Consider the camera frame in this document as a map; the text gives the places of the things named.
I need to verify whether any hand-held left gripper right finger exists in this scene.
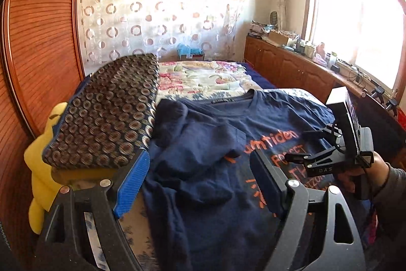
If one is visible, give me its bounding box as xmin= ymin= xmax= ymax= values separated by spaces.
xmin=250 ymin=149 xmax=364 ymax=271

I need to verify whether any pink figurine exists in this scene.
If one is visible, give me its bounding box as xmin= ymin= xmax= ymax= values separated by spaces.
xmin=312 ymin=42 xmax=328 ymax=66

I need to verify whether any window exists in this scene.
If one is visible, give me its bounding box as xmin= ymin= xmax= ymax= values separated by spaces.
xmin=305 ymin=0 xmax=404 ymax=91

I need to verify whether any cardboard box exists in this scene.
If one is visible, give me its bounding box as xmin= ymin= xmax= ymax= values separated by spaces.
xmin=268 ymin=30 xmax=299 ymax=47

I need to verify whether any person's right forearm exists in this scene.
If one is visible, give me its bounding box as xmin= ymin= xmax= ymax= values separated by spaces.
xmin=369 ymin=163 xmax=406 ymax=246

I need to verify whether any person's right hand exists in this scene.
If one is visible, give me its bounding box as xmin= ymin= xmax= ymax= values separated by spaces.
xmin=338 ymin=151 xmax=391 ymax=196

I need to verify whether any pink floral blanket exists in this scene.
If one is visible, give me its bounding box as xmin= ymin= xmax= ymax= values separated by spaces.
xmin=157 ymin=60 xmax=254 ymax=100

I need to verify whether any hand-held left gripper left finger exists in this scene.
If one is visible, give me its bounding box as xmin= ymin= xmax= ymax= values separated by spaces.
xmin=33 ymin=150 xmax=151 ymax=271

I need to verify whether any yellow plush toy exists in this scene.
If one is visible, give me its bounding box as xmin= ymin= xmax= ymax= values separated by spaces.
xmin=24 ymin=102 xmax=69 ymax=235

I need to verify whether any wooden headboard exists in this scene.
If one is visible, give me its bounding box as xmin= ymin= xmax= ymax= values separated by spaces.
xmin=0 ymin=0 xmax=87 ymax=259

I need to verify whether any brown circle-patterned pillow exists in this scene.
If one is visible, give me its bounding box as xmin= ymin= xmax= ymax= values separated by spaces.
xmin=43 ymin=53 xmax=161 ymax=168

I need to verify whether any navy blue printed T-shirt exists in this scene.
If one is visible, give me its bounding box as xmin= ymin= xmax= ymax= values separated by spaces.
xmin=141 ymin=88 xmax=373 ymax=271

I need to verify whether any navy blue blanket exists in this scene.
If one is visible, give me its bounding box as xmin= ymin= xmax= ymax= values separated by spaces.
xmin=235 ymin=62 xmax=277 ymax=90

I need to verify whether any light blue toy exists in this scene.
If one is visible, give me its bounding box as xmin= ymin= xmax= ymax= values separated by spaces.
xmin=177 ymin=43 xmax=205 ymax=61

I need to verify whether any blue-white floral pad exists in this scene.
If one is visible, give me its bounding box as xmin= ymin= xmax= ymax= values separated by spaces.
xmin=121 ymin=87 xmax=329 ymax=271

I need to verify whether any long wooden cabinet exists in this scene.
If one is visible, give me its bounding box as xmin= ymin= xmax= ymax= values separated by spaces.
xmin=244 ymin=35 xmax=406 ymax=135

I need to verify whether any sheer circle-patterned curtain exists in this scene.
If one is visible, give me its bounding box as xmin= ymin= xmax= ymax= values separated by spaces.
xmin=78 ymin=0 xmax=247 ymax=66

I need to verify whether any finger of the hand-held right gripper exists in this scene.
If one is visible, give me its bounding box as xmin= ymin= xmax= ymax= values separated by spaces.
xmin=290 ymin=146 xmax=342 ymax=166
xmin=303 ymin=124 xmax=342 ymax=141

